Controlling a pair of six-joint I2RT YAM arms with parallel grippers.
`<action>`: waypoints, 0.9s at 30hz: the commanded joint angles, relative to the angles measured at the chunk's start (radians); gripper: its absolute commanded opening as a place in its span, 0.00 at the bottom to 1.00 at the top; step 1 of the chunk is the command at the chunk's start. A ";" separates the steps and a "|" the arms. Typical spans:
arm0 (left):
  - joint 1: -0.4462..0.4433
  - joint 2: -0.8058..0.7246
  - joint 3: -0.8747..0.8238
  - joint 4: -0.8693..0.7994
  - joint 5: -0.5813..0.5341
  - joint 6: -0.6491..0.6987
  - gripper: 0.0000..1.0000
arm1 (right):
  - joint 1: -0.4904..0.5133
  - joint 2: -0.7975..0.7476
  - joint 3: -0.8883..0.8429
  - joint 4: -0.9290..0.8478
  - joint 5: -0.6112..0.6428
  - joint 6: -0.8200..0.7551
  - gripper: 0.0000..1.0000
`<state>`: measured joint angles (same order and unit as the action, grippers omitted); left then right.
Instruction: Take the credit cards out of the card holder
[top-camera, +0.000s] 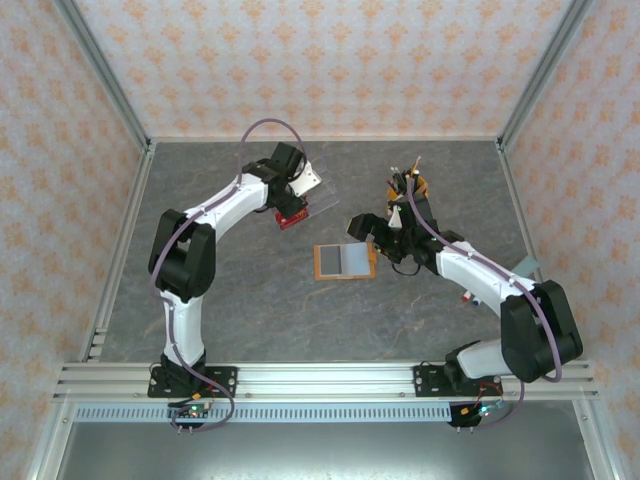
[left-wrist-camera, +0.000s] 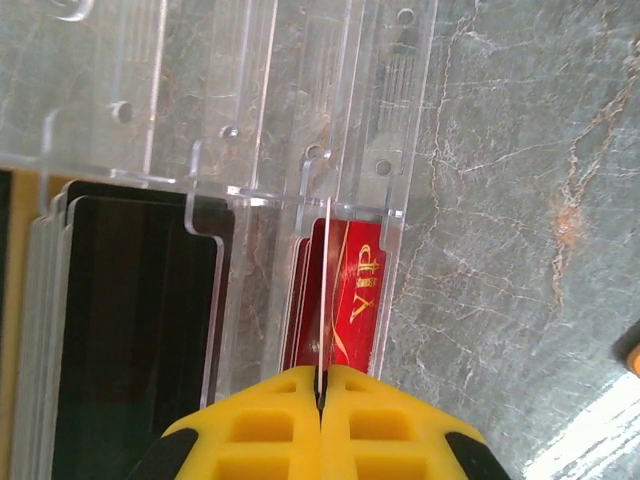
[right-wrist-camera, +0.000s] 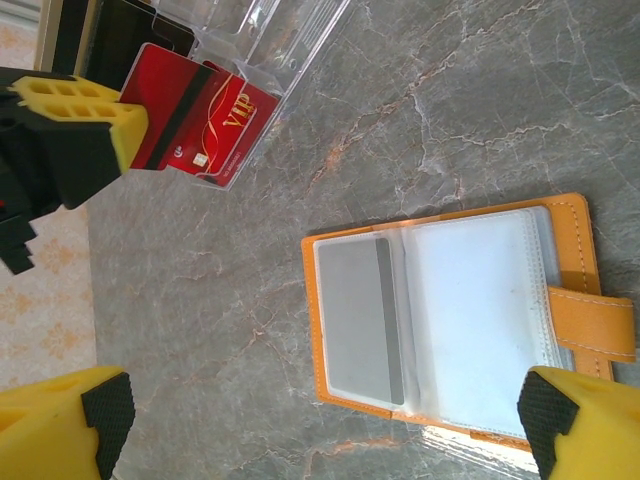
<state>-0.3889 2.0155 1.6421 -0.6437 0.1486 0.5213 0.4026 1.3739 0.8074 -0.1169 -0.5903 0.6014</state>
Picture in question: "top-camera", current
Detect clear acrylic card organizer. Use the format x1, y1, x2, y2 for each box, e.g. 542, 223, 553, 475
273, 158, 341, 233

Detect orange leather card holder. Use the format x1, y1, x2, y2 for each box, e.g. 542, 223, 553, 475
313, 241, 380, 282

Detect pale teal card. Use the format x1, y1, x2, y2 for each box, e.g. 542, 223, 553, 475
512, 255, 543, 277

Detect yellow pencil cup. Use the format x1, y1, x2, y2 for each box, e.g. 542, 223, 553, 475
384, 172, 432, 202

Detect small circuit board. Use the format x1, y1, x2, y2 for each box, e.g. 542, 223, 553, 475
448, 398, 507, 435
167, 399, 217, 436

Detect grey metal panel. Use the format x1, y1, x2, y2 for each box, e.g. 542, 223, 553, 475
54, 422, 596, 480

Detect aluminium frame rail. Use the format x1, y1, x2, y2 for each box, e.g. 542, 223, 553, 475
77, 142, 156, 364
148, 133, 502, 144
497, 141, 571, 361

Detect wide aluminium mounting rail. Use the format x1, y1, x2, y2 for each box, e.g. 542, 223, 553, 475
52, 360, 600, 403

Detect slotted grey cable duct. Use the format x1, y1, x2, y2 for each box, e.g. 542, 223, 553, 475
73, 403, 455, 425

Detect aluminium frame post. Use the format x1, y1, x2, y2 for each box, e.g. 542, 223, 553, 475
52, 0, 154, 151
572, 399, 616, 480
498, 0, 600, 151
27, 399, 76, 480

